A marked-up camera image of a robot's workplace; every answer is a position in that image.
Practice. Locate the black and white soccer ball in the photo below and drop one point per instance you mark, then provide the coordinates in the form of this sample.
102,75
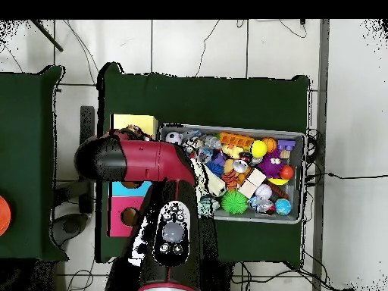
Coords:
174,138

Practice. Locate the light blue cloth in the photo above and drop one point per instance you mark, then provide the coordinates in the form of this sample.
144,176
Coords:
207,206

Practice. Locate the blue globe ball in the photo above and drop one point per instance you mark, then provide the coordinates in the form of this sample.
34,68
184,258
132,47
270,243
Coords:
283,206

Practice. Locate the cream knitted cloth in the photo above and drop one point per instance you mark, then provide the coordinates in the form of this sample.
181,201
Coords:
213,182

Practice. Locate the large orange ball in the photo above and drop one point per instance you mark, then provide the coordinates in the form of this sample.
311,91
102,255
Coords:
3,215

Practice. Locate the red orange ball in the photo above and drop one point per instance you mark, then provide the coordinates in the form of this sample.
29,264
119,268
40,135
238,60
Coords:
286,172

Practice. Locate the dark green table cloth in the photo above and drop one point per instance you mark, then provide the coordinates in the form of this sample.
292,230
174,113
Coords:
212,100
27,151

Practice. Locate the dark grey stand base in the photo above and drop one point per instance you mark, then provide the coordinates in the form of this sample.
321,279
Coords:
68,227

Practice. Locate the white toy baseball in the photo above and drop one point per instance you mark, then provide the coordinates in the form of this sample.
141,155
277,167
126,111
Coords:
263,191

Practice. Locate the yellow smooth ball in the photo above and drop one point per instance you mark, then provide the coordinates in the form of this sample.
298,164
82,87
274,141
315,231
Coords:
258,148

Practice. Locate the orange toy basketball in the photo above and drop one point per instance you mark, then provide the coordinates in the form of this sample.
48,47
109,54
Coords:
269,145

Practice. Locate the purple furry monster toy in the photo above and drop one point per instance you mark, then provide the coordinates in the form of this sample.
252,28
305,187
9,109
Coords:
271,165

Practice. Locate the wooden box with three holes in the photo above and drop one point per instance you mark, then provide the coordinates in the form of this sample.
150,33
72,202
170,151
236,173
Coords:
121,218

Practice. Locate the colourful knotted rag toy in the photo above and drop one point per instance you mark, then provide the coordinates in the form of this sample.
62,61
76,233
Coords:
133,130

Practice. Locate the black rod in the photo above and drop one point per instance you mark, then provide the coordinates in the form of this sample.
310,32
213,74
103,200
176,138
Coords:
48,36

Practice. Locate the black upright panel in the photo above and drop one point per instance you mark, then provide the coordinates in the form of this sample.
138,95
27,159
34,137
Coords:
87,121

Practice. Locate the silver mesh bin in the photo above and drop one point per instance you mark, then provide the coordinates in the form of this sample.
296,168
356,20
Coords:
248,215

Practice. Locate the green spiky rubber ball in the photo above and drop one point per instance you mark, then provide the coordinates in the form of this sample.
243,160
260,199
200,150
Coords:
234,202

